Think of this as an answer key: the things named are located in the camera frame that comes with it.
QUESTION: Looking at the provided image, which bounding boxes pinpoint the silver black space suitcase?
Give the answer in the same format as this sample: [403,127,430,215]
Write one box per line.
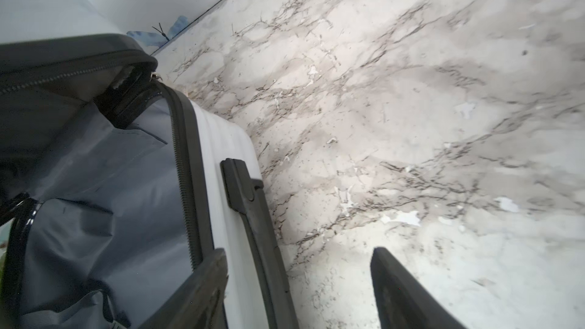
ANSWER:
[0,0,300,329]

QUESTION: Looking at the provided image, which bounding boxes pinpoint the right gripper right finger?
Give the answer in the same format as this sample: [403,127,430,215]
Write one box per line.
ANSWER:
[370,247,465,329]

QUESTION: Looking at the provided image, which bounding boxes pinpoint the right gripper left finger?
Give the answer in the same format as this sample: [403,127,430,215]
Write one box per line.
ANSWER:
[141,248,228,328]

